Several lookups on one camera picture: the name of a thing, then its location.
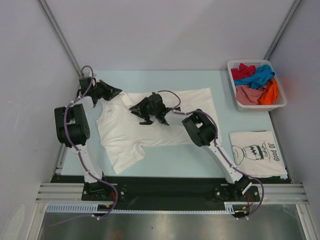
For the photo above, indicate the dusty pink t-shirt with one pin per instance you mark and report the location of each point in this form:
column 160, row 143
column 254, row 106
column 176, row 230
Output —
column 248, row 96

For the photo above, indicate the white robot print t-shirt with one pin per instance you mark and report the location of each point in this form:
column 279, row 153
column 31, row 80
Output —
column 123, row 137

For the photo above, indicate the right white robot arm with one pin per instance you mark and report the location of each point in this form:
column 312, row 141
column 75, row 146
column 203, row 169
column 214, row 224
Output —
column 201, row 129

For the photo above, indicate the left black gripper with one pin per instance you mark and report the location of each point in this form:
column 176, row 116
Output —
column 111, row 92

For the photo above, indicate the blue t-shirt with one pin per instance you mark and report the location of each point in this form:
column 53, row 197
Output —
column 260, row 78

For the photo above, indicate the orange t-shirt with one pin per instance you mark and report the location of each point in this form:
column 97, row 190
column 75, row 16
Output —
column 271, row 93

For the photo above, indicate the white slotted cable duct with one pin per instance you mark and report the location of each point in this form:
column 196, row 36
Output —
column 100, row 208

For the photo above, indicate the folded white cartoon t-shirt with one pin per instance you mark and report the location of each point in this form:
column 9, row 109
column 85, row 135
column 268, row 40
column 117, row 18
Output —
column 256, row 154

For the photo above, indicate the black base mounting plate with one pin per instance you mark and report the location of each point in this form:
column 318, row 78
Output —
column 167, row 193

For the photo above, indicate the magenta t-shirt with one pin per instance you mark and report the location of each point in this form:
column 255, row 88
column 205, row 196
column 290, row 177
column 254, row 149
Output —
column 243, row 71

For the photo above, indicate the left aluminium corner post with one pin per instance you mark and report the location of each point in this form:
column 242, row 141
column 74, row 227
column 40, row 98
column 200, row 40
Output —
column 48, row 14

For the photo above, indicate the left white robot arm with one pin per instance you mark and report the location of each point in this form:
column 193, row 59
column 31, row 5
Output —
column 72, row 127

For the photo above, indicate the right aluminium corner post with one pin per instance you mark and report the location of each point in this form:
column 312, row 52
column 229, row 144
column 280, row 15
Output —
column 293, row 10

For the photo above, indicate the white plastic laundry basket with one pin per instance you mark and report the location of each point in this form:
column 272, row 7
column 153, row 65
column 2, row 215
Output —
column 281, row 100

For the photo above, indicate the aluminium corner post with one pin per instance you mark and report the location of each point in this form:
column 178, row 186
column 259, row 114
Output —
column 48, row 14
column 293, row 10

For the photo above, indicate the aluminium frame rail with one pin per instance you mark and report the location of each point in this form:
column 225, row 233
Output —
column 72, row 192

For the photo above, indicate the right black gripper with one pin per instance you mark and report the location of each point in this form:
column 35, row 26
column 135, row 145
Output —
column 139, row 109

